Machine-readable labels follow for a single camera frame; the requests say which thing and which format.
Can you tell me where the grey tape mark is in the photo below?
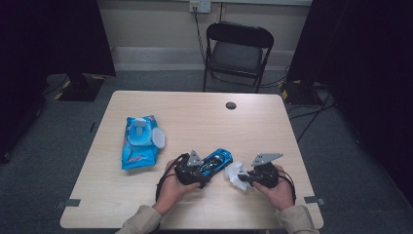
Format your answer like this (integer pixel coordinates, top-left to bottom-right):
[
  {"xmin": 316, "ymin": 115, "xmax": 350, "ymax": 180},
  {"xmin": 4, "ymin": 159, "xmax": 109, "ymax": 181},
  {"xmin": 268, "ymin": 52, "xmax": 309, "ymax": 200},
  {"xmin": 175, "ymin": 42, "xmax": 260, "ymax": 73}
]
[
  {"xmin": 304, "ymin": 195, "xmax": 326, "ymax": 207},
  {"xmin": 56, "ymin": 198, "xmax": 82, "ymax": 210}
]

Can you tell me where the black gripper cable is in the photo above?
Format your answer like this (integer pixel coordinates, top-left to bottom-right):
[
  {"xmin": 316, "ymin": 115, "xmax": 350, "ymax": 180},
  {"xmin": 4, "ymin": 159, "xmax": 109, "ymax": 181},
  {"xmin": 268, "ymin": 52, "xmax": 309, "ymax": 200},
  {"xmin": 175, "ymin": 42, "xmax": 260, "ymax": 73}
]
[
  {"xmin": 155, "ymin": 153, "xmax": 190, "ymax": 203},
  {"xmin": 277, "ymin": 169, "xmax": 297, "ymax": 204}
]

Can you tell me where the black floor cable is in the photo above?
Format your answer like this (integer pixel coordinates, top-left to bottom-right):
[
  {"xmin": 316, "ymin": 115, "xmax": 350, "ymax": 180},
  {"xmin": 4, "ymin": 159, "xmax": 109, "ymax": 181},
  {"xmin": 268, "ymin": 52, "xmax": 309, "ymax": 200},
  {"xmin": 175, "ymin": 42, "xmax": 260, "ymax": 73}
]
[{"xmin": 287, "ymin": 91, "xmax": 336, "ymax": 144}]

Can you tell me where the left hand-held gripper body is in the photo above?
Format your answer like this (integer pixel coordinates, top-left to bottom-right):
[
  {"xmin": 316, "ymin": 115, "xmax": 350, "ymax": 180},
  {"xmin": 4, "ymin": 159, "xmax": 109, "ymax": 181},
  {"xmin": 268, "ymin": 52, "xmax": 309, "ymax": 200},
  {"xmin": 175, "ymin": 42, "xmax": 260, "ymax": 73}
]
[{"xmin": 173, "ymin": 149, "xmax": 210, "ymax": 187}]

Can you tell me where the blue toy car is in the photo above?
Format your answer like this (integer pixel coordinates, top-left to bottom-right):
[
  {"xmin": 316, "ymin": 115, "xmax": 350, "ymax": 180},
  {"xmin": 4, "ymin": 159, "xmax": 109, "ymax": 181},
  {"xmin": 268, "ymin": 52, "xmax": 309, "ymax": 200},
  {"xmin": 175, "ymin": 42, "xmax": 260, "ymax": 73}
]
[{"xmin": 196, "ymin": 147, "xmax": 234, "ymax": 183}]

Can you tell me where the person's right hand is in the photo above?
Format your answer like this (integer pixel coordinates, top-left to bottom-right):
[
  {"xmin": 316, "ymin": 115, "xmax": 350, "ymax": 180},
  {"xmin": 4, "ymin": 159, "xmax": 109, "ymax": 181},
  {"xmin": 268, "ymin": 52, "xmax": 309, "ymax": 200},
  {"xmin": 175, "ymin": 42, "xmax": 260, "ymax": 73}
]
[{"xmin": 252, "ymin": 164, "xmax": 295, "ymax": 212}]

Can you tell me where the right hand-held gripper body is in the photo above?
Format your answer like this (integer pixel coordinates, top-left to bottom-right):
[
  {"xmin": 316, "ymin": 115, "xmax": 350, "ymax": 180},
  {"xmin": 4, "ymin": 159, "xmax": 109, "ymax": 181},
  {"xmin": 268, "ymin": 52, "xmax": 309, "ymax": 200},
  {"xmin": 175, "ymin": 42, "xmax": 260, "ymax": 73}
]
[{"xmin": 248, "ymin": 152, "xmax": 284, "ymax": 189}]

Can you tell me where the white wet wipe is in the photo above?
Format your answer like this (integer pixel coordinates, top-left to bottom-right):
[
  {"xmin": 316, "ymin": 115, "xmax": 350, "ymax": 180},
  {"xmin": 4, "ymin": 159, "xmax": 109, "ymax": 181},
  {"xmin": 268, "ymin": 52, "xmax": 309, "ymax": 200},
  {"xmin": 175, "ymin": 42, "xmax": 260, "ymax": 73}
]
[{"xmin": 224, "ymin": 161, "xmax": 251, "ymax": 192}]

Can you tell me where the person's left hand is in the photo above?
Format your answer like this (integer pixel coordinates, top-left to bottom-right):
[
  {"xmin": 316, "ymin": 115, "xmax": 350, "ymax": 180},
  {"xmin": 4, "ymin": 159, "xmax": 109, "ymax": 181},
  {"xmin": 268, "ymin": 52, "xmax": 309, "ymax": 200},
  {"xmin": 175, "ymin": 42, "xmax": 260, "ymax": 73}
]
[{"xmin": 155, "ymin": 160, "xmax": 201, "ymax": 215}]

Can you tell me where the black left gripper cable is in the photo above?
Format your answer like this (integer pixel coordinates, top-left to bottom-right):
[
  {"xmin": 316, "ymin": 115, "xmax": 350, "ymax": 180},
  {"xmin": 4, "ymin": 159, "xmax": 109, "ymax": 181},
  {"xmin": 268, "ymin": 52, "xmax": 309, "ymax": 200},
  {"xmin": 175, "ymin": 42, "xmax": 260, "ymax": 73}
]
[{"xmin": 155, "ymin": 153, "xmax": 190, "ymax": 203}]

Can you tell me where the black folding chair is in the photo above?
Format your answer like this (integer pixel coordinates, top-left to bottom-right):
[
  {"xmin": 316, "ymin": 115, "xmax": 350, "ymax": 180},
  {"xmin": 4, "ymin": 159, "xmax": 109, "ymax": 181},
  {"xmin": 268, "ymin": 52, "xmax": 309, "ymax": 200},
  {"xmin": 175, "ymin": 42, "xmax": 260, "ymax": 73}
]
[{"xmin": 203, "ymin": 20, "xmax": 276, "ymax": 95}]

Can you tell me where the black wall cable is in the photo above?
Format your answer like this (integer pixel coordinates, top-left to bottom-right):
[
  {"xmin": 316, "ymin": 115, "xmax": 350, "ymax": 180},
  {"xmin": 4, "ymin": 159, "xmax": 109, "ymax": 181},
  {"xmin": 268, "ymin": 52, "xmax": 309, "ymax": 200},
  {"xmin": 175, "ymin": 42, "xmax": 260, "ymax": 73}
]
[{"xmin": 193, "ymin": 6, "xmax": 207, "ymax": 63}]

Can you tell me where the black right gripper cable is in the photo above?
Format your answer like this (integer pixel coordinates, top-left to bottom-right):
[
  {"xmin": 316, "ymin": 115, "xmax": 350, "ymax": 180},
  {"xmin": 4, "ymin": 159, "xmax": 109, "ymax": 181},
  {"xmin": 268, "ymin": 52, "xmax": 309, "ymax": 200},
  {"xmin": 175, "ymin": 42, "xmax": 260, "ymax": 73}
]
[{"xmin": 277, "ymin": 169, "xmax": 297, "ymax": 204}]

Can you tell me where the black stand base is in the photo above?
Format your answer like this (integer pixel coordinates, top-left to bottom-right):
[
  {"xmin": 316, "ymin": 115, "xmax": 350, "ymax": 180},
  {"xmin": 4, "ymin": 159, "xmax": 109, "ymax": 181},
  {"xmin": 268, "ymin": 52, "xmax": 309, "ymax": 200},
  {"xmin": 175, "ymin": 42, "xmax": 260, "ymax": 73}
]
[
  {"xmin": 54, "ymin": 72, "xmax": 106, "ymax": 102},
  {"xmin": 280, "ymin": 79, "xmax": 324, "ymax": 106}
]

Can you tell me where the white wall socket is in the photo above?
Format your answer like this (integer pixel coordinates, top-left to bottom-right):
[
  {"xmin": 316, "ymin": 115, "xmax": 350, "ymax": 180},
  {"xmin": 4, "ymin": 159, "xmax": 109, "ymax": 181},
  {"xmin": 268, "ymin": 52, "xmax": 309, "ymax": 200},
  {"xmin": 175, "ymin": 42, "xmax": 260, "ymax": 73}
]
[{"xmin": 189, "ymin": 0, "xmax": 212, "ymax": 14}]

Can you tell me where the blue wet wipes pack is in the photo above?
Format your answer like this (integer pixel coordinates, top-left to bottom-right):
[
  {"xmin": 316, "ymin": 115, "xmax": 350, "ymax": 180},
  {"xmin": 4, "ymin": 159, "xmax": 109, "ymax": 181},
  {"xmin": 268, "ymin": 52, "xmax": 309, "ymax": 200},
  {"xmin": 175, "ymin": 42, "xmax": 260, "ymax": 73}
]
[{"xmin": 121, "ymin": 114, "xmax": 167, "ymax": 171}]

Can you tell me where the black curtain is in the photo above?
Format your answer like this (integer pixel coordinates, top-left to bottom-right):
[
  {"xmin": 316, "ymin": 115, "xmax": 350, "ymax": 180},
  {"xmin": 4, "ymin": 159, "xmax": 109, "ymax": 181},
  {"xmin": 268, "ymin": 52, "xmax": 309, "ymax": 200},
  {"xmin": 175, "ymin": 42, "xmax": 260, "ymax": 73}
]
[
  {"xmin": 0, "ymin": 0, "xmax": 117, "ymax": 164},
  {"xmin": 286, "ymin": 0, "xmax": 413, "ymax": 206}
]

